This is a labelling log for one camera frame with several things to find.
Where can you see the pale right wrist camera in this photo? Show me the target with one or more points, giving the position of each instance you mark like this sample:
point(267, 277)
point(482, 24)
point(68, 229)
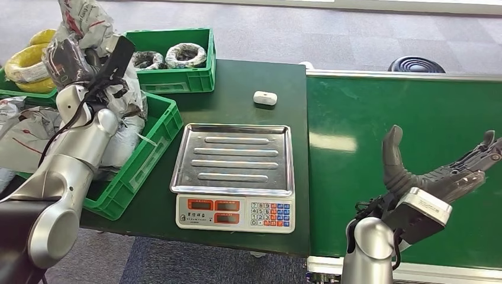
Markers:
point(425, 207)

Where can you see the green conveyor belt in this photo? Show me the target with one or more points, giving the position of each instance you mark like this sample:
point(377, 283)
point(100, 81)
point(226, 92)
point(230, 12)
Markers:
point(431, 109)

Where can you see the small white plastic case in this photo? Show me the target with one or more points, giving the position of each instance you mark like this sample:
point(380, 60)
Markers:
point(265, 98)

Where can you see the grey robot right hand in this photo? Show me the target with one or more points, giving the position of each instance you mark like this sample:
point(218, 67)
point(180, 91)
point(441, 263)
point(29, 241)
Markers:
point(443, 180)

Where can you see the electronic scale steel tray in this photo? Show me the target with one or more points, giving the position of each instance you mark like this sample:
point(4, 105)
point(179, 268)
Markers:
point(235, 164)

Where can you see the green crate with wrapped coils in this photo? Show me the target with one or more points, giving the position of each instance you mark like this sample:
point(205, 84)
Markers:
point(176, 80)

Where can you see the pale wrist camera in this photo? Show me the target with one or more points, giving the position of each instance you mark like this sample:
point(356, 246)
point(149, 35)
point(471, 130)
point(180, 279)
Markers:
point(121, 55)
point(425, 207)

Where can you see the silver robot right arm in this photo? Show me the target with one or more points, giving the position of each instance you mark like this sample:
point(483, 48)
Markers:
point(368, 251)

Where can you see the black round ribbed stool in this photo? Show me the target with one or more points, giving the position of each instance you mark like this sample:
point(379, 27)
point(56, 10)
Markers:
point(415, 66)

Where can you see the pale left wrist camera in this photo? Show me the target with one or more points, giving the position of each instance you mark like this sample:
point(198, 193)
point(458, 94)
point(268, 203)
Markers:
point(121, 55)

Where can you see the grey courier bag red line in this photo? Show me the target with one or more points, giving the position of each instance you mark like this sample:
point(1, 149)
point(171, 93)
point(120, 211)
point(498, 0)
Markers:
point(27, 137)

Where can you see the grey courier bag black logo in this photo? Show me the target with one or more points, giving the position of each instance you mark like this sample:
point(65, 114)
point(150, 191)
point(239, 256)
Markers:
point(86, 19)

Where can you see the green crate with courier bags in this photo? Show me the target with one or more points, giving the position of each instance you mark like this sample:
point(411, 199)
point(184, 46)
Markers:
point(157, 141)

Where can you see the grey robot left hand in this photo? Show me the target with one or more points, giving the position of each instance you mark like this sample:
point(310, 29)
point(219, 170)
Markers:
point(66, 62)

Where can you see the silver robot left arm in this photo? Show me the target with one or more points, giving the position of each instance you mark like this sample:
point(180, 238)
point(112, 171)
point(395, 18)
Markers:
point(66, 176)

